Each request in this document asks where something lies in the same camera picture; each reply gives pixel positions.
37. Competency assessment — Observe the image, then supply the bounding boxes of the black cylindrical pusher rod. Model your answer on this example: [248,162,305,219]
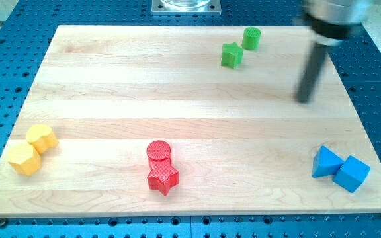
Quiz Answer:
[294,15,351,103]

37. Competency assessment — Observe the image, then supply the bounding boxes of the green star block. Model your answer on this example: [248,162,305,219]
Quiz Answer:
[221,42,243,69]

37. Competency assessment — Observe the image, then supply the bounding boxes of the blue triangle block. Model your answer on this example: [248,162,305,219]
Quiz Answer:
[312,145,344,178]

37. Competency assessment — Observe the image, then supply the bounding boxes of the red star block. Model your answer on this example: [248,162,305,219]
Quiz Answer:
[147,158,179,196]

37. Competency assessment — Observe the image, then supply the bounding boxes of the green cylinder block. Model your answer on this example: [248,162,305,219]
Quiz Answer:
[241,26,261,50]

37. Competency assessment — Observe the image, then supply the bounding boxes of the blue cube block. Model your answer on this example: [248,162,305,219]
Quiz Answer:
[332,156,371,193]

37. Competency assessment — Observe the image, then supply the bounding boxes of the red cylinder block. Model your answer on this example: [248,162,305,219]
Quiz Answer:
[146,140,171,168]

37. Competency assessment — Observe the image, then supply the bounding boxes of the wooden board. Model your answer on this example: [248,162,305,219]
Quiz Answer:
[0,25,381,218]

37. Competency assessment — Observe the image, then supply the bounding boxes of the yellow heart block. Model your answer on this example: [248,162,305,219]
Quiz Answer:
[26,124,59,154]

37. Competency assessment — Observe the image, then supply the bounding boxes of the yellow hexagon block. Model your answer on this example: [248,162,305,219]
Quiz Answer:
[8,143,42,176]

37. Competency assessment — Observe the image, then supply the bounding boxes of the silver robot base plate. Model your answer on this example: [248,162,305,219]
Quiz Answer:
[151,0,222,15]

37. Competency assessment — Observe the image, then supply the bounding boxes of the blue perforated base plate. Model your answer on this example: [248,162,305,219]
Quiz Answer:
[0,1,381,237]

